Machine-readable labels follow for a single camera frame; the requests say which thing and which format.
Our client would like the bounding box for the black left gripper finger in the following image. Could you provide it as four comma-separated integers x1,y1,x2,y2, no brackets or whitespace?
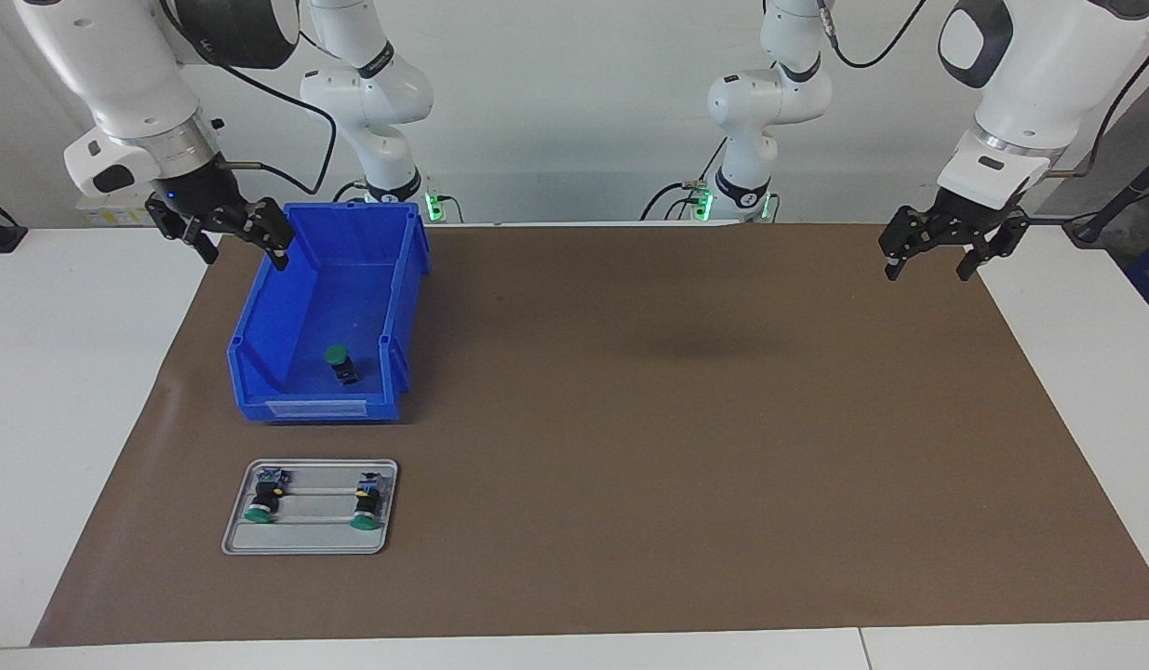
956,211,1032,281
877,206,939,282

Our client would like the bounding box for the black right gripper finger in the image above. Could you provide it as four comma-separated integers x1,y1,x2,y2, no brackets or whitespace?
145,197,220,265
222,198,296,272

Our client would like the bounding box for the green push button switch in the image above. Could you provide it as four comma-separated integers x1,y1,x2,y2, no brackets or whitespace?
324,345,361,388
242,465,291,524
349,472,391,532

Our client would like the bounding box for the blue plastic storage bin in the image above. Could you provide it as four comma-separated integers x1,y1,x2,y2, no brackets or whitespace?
226,200,433,424

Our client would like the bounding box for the black stand pole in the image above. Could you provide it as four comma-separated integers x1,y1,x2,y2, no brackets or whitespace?
1062,147,1149,248

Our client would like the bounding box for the silver metal tray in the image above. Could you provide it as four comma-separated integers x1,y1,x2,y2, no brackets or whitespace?
221,458,399,556

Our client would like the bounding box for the brown table mat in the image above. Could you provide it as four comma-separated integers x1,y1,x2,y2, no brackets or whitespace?
30,221,1149,648

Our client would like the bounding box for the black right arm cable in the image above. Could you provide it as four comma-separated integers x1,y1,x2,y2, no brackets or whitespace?
160,0,339,196

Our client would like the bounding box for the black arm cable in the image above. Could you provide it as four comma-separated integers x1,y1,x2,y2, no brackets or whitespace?
816,0,1149,180
160,0,339,196

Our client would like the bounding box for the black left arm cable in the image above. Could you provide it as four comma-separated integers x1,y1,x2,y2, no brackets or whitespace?
816,0,1149,180

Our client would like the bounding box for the black clamp mount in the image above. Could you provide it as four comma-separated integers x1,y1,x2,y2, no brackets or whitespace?
0,194,28,254

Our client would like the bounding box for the black base cable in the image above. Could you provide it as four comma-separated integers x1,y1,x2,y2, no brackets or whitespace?
639,140,716,222

